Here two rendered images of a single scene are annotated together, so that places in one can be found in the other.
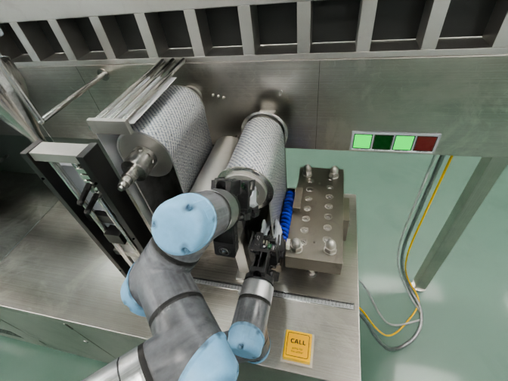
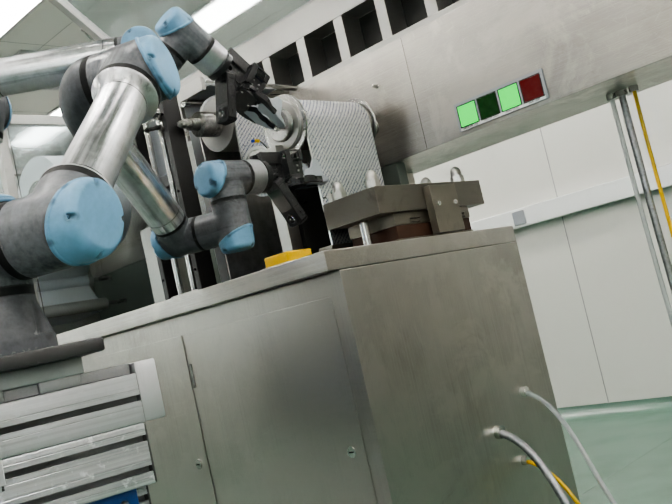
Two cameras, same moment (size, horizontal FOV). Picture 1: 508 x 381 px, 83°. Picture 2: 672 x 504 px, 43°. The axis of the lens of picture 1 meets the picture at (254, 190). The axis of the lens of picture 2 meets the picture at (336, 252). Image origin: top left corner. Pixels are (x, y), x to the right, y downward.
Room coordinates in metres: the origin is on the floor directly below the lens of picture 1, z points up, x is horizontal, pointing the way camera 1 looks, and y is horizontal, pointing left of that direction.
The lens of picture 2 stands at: (-1.29, -0.85, 0.76)
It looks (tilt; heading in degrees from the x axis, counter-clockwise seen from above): 5 degrees up; 24
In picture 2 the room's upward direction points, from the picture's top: 13 degrees counter-clockwise
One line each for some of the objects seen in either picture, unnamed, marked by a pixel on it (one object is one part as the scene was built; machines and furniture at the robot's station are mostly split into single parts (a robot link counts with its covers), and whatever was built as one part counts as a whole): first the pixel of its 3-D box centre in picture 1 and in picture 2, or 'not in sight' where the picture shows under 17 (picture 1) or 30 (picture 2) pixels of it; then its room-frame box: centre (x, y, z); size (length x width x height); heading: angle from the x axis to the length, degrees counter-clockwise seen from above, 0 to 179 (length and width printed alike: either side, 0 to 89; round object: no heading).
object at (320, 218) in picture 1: (317, 213); (406, 204); (0.62, -0.20, 1.00); 0.40 x 0.16 x 0.06; 161
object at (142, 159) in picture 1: (139, 163); (206, 124); (0.58, 0.27, 1.33); 0.06 x 0.06 x 0.06; 71
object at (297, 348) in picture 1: (297, 346); (288, 258); (0.25, -0.05, 0.91); 0.07 x 0.07 x 0.02; 71
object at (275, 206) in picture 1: (278, 194); (349, 172); (0.62, -0.07, 1.11); 0.23 x 0.01 x 0.18; 161
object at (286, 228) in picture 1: (286, 214); not in sight; (0.61, -0.09, 1.03); 0.21 x 0.04 x 0.03; 161
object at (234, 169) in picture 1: (244, 189); (285, 125); (0.52, 0.02, 1.25); 0.15 x 0.01 x 0.15; 71
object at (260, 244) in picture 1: (263, 260); (277, 172); (0.40, 0.00, 1.12); 0.12 x 0.08 x 0.09; 161
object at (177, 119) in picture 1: (218, 179); (293, 176); (0.68, 0.11, 1.16); 0.39 x 0.23 x 0.51; 71
